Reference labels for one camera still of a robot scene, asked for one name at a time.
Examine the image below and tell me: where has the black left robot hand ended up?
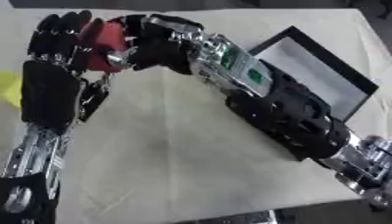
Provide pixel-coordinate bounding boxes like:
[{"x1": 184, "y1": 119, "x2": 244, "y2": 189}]
[{"x1": 19, "y1": 10, "x2": 116, "y2": 134}]

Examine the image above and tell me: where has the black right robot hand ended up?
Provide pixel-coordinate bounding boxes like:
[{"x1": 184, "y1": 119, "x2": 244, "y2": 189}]
[{"x1": 105, "y1": 13, "x2": 207, "y2": 75}]

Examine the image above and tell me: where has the red block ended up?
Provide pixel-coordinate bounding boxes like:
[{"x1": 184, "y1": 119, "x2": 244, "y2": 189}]
[{"x1": 76, "y1": 17, "x2": 132, "y2": 74}]

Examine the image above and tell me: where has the black box with white inside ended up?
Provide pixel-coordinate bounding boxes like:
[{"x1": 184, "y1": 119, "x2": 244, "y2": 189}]
[{"x1": 246, "y1": 25, "x2": 382, "y2": 123}]

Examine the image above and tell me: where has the yellow object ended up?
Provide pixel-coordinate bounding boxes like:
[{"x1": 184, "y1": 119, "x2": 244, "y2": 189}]
[{"x1": 0, "y1": 69, "x2": 25, "y2": 109}]

